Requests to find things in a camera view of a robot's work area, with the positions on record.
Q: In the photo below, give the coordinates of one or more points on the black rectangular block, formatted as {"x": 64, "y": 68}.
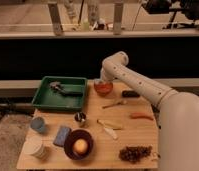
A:
{"x": 129, "y": 94}

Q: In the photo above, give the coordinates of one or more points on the black camera on stand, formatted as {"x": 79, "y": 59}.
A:
{"x": 189, "y": 8}

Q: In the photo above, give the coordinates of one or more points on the blue cup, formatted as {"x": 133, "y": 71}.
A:
{"x": 38, "y": 125}

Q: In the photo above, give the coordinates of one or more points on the dark brown bowl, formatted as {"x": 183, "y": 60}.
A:
{"x": 72, "y": 138}

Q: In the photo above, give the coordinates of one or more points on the blue sponge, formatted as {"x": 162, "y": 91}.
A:
{"x": 61, "y": 136}

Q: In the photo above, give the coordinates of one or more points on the wooden spoon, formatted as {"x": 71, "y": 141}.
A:
{"x": 120, "y": 102}

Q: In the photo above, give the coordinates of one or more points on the red bowl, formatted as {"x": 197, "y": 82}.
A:
{"x": 102, "y": 88}

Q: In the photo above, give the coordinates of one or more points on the orange ball in bowl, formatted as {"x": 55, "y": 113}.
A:
{"x": 80, "y": 146}

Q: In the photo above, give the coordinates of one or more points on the white stacked cups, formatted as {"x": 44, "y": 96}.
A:
{"x": 34, "y": 147}

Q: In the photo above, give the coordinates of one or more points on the orange carrot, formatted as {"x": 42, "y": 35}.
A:
{"x": 140, "y": 116}

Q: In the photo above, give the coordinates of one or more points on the bunch of dark grapes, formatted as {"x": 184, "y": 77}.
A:
{"x": 134, "y": 154}

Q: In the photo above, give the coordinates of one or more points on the small metal cup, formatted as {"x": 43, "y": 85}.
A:
{"x": 80, "y": 118}

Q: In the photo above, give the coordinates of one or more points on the grey tool in tray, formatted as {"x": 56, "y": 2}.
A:
{"x": 56, "y": 87}

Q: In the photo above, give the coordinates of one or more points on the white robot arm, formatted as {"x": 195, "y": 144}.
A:
{"x": 178, "y": 136}

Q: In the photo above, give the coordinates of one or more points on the green plastic tray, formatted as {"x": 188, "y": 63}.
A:
{"x": 58, "y": 93}

